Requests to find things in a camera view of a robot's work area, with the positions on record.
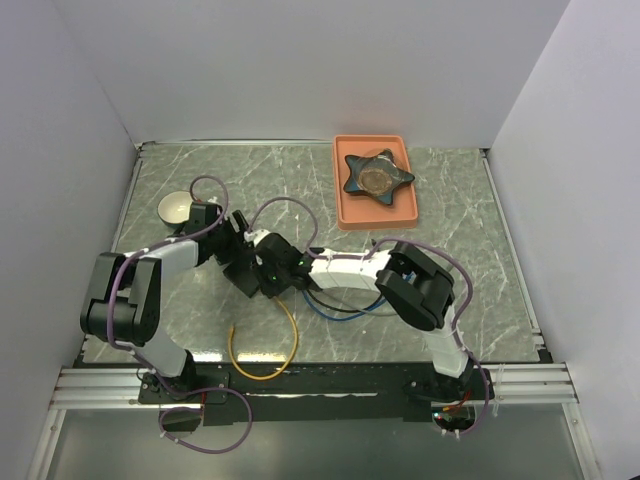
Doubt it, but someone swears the black network switch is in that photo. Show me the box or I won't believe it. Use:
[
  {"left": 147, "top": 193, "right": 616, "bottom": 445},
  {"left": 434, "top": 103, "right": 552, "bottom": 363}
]
[{"left": 223, "top": 255, "right": 260, "bottom": 298}]

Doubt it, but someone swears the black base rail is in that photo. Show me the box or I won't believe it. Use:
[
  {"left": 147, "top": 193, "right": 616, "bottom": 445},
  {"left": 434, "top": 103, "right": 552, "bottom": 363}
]
[{"left": 138, "top": 362, "right": 495, "bottom": 426}]

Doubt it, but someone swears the yellow ethernet cable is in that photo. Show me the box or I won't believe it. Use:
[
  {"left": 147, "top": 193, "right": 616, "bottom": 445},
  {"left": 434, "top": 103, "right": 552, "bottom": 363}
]
[{"left": 228, "top": 295, "right": 300, "bottom": 381}]

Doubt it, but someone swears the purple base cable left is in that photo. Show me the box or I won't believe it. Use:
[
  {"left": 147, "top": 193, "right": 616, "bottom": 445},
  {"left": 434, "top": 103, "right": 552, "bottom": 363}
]
[{"left": 158, "top": 388, "right": 255, "bottom": 456}]

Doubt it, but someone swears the white ceramic bowl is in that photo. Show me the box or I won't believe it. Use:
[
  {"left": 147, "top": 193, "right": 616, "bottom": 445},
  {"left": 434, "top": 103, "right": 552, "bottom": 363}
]
[{"left": 156, "top": 190, "right": 192, "bottom": 229}]

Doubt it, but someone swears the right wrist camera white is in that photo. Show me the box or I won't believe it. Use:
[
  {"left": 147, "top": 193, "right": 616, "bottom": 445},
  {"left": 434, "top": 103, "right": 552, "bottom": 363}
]
[{"left": 244, "top": 229, "right": 270, "bottom": 247}]

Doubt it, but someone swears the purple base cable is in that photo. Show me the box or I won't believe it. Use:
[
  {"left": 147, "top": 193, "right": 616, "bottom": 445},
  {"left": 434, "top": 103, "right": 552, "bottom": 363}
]
[
  {"left": 158, "top": 388, "right": 255, "bottom": 456},
  {"left": 442, "top": 384, "right": 500, "bottom": 441}
]

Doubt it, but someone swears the blue ethernet cable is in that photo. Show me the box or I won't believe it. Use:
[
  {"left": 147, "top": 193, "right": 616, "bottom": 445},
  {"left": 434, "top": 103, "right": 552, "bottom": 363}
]
[{"left": 302, "top": 269, "right": 416, "bottom": 321}]

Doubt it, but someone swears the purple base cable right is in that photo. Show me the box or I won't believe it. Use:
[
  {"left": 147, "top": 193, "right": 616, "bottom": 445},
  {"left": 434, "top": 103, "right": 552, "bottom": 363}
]
[{"left": 442, "top": 384, "right": 500, "bottom": 441}]

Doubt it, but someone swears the black ethernet cable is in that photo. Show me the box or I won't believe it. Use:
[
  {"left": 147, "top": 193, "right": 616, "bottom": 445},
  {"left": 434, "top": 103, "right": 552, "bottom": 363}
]
[{"left": 304, "top": 237, "right": 386, "bottom": 316}]

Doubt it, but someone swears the dark blue star dish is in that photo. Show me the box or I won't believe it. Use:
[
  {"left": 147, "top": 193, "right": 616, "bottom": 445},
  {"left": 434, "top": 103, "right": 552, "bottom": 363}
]
[{"left": 343, "top": 149, "right": 415, "bottom": 206}]

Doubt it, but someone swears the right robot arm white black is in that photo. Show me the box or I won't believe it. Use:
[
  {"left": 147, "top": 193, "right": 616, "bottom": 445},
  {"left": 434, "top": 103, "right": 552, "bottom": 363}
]
[{"left": 244, "top": 230, "right": 474, "bottom": 401}]

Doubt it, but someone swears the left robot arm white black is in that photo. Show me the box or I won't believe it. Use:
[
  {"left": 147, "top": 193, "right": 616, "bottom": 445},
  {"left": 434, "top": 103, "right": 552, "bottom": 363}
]
[{"left": 80, "top": 202, "right": 248, "bottom": 402}]

